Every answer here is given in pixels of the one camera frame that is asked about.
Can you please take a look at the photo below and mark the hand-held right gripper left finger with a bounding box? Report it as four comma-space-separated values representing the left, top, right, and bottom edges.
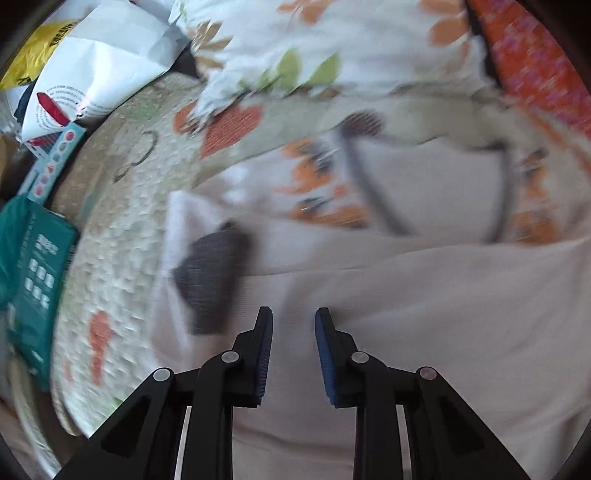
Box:
53, 306, 274, 480

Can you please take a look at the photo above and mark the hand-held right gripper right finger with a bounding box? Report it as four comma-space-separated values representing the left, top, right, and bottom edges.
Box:
315, 307, 532, 480

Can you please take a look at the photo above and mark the beige small garment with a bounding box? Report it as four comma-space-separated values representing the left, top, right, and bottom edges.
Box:
152, 138, 583, 480

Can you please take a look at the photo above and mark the white plastic bag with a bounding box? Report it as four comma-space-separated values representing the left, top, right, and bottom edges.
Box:
21, 0, 192, 144

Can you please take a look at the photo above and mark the yellow plastic bag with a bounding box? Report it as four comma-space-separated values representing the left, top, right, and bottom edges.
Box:
0, 18, 79, 90

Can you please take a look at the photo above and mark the red patterned cloth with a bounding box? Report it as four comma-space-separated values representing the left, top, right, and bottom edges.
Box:
466, 0, 591, 139

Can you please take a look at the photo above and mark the printed quilted play mat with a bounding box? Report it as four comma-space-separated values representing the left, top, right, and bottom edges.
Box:
50, 71, 352, 438

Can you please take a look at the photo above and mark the teal package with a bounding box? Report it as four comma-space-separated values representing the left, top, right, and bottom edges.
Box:
0, 196, 81, 393

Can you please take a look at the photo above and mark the dark grey small cloth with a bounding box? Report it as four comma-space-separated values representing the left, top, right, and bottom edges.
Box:
172, 222, 252, 337

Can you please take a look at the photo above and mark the floral white blanket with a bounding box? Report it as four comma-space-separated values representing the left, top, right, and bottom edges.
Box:
170, 0, 497, 134

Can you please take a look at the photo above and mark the light blue picture box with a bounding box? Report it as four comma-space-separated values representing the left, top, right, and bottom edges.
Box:
18, 124, 88, 204

